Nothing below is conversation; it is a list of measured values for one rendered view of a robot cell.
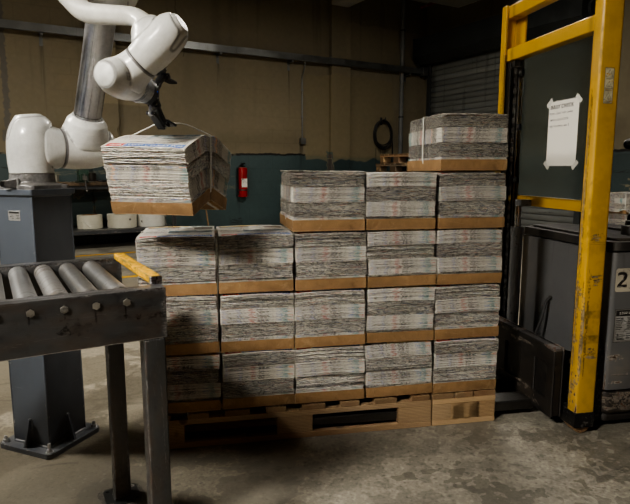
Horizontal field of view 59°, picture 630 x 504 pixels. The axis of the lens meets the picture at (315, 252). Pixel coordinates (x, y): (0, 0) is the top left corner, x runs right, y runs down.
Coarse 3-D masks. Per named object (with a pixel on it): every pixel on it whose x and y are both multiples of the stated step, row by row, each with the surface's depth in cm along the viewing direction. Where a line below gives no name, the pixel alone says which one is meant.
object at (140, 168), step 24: (120, 144) 176; (144, 144) 176; (168, 144) 175; (192, 144) 176; (120, 168) 178; (144, 168) 176; (168, 168) 175; (192, 168) 178; (120, 192) 182; (144, 192) 180; (168, 192) 179; (192, 192) 179
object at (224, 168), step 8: (216, 144) 197; (216, 152) 196; (224, 152) 204; (216, 160) 197; (224, 160) 205; (216, 168) 198; (224, 168) 205; (216, 176) 199; (224, 176) 206; (216, 184) 200; (224, 184) 207; (224, 192) 207; (208, 208) 205; (216, 208) 205
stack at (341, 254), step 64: (192, 256) 207; (256, 256) 212; (320, 256) 217; (384, 256) 222; (192, 320) 210; (256, 320) 215; (320, 320) 220; (384, 320) 225; (192, 384) 215; (256, 384) 219; (320, 384) 224; (384, 384) 230
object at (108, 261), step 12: (12, 264) 162; (24, 264) 162; (36, 264) 162; (48, 264) 163; (60, 264) 165; (108, 264) 172; (120, 264) 173; (120, 276) 174; (36, 288) 162; (96, 288) 171
